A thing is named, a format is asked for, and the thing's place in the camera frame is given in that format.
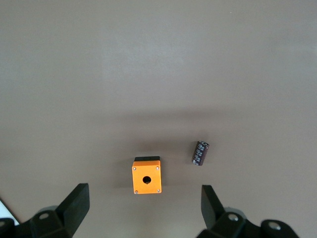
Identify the dark cylindrical capacitor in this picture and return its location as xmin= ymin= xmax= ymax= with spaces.
xmin=191 ymin=140 xmax=211 ymax=166

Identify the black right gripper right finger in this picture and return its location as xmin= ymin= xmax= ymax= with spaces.
xmin=197 ymin=184 xmax=300 ymax=238

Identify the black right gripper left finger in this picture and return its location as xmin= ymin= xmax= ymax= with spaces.
xmin=0 ymin=182 xmax=90 ymax=238

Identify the orange box with hole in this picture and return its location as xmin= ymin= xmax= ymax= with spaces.
xmin=131 ymin=156 xmax=163 ymax=195

